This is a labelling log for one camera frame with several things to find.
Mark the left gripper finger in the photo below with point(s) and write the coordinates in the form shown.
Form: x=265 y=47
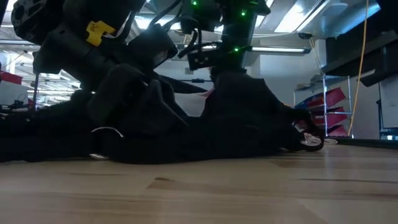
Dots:
x=164 y=109
x=118 y=93

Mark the black metal table frame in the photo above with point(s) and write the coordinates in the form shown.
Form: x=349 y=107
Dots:
x=370 y=142

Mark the black monitor frame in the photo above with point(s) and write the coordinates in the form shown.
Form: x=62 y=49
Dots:
x=197 y=81

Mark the red sign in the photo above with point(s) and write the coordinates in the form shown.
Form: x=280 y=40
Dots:
x=11 y=77

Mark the black backpack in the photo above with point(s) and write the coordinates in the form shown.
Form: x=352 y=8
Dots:
x=233 y=124

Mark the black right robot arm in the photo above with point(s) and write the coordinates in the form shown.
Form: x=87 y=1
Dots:
x=224 y=15

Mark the ceiling light strip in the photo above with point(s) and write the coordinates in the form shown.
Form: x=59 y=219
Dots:
x=276 y=49

